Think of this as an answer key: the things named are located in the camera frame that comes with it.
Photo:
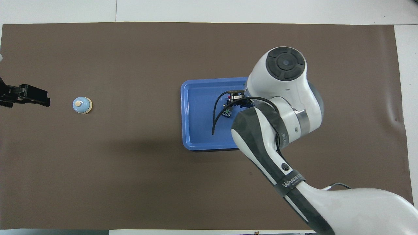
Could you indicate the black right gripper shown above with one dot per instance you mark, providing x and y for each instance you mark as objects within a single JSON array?
[{"x": 236, "y": 95}]

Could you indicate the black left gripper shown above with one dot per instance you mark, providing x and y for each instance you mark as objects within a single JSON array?
[{"x": 9, "y": 95}]

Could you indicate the red mushroom push button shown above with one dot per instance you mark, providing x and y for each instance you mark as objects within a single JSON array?
[{"x": 227, "y": 114}]

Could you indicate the light blue desk bell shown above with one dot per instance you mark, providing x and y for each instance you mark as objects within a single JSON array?
[{"x": 84, "y": 107}]

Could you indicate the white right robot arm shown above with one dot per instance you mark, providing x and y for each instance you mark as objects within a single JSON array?
[{"x": 359, "y": 209}]

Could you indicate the blue plastic tray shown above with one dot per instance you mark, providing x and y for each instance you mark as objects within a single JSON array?
[{"x": 196, "y": 124}]

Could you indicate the brown table mat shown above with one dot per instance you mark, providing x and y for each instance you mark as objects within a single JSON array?
[{"x": 130, "y": 182}]

